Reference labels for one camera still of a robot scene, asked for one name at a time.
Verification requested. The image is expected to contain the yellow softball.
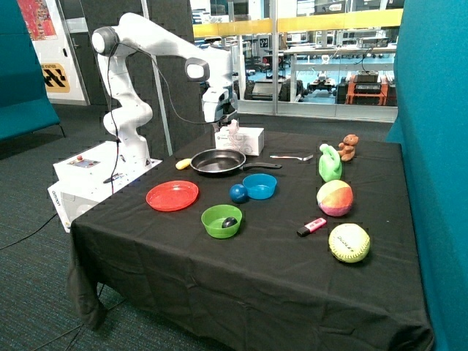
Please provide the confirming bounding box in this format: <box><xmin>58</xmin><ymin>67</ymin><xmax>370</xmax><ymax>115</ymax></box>
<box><xmin>328</xmin><ymin>223</ymin><xmax>371</xmax><ymax>263</ymax></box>

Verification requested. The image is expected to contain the teal sofa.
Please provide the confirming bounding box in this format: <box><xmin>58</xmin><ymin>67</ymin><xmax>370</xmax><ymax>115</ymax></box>
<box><xmin>0</xmin><ymin>0</ymin><xmax>60</xmax><ymax>140</ymax></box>

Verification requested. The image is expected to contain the multicoloured soft ball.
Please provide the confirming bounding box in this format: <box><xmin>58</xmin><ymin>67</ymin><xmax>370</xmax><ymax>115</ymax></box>
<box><xmin>317</xmin><ymin>180</ymin><xmax>354</xmax><ymax>217</ymax></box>

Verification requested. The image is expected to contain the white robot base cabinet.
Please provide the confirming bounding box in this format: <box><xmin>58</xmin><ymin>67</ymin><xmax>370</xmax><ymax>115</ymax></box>
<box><xmin>48</xmin><ymin>141</ymin><xmax>161</xmax><ymax>233</ymax></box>

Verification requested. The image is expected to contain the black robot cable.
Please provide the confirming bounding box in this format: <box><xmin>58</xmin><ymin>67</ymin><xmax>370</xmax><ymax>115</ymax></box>
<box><xmin>103</xmin><ymin>42</ymin><xmax>205</xmax><ymax>184</ymax></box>

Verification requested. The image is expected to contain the white patterned tissue box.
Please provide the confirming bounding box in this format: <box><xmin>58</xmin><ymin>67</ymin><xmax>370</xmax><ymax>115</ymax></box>
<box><xmin>214</xmin><ymin>127</ymin><xmax>264</xmax><ymax>156</ymax></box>

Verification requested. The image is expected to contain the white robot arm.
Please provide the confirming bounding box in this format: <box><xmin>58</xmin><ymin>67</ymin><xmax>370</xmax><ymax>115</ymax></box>
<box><xmin>91</xmin><ymin>12</ymin><xmax>238</xmax><ymax>167</ymax></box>

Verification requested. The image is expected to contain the small dark ball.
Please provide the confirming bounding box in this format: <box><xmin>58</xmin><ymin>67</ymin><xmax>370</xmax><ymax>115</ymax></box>
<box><xmin>222</xmin><ymin>216</ymin><xmax>238</xmax><ymax>228</ymax></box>

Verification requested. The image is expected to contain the black frying pan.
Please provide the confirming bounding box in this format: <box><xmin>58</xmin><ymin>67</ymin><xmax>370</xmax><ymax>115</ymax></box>
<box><xmin>190</xmin><ymin>149</ymin><xmax>282</xmax><ymax>176</ymax></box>

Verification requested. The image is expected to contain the red plastic plate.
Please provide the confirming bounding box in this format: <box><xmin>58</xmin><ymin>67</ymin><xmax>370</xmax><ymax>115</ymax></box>
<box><xmin>146</xmin><ymin>180</ymin><xmax>199</xmax><ymax>212</ymax></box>

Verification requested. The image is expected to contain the green plastic bowl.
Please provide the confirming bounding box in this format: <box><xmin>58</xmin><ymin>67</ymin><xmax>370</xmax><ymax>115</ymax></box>
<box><xmin>201</xmin><ymin>205</ymin><xmax>243</xmax><ymax>239</ymax></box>

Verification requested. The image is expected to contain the pink highlighter pen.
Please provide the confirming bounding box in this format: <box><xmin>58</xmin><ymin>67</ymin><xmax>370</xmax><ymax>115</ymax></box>
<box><xmin>296</xmin><ymin>218</ymin><xmax>327</xmax><ymax>238</ymax></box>

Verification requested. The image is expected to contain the brown teddy bear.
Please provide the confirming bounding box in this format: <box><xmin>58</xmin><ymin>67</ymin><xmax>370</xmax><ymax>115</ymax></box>
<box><xmin>338</xmin><ymin>134</ymin><xmax>359</xmax><ymax>162</ymax></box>

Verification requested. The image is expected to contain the yellow lemon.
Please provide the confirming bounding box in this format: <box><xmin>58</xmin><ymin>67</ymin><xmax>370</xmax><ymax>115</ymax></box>
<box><xmin>175</xmin><ymin>159</ymin><xmax>191</xmax><ymax>170</ymax></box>

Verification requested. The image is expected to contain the black tablecloth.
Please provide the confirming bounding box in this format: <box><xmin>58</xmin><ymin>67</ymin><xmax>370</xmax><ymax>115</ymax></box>
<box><xmin>67</xmin><ymin>132</ymin><xmax>435</xmax><ymax>350</ymax></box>

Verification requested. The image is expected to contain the blue plastic bowl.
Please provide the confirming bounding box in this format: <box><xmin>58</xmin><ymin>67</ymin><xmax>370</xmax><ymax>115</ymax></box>
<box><xmin>242</xmin><ymin>173</ymin><xmax>277</xmax><ymax>200</ymax></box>

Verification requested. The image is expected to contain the blue ball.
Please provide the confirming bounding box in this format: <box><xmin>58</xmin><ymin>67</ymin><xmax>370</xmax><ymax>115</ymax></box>
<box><xmin>229</xmin><ymin>184</ymin><xmax>249</xmax><ymax>204</ymax></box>

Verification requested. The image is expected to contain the white paper tissue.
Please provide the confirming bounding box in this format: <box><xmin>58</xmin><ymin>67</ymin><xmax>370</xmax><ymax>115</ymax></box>
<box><xmin>225</xmin><ymin>123</ymin><xmax>239</xmax><ymax>140</ymax></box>

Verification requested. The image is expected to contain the teal partition panel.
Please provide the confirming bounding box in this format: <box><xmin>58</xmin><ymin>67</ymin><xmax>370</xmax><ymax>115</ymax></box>
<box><xmin>388</xmin><ymin>1</ymin><xmax>467</xmax><ymax>350</ymax></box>

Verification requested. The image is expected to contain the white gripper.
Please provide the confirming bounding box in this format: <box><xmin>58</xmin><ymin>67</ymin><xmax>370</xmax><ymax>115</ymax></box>
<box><xmin>203</xmin><ymin>85</ymin><xmax>238</xmax><ymax>132</ymax></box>

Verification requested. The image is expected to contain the silver fork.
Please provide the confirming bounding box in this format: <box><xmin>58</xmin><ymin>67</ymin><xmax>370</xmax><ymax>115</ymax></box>
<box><xmin>269</xmin><ymin>154</ymin><xmax>314</xmax><ymax>162</ymax></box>

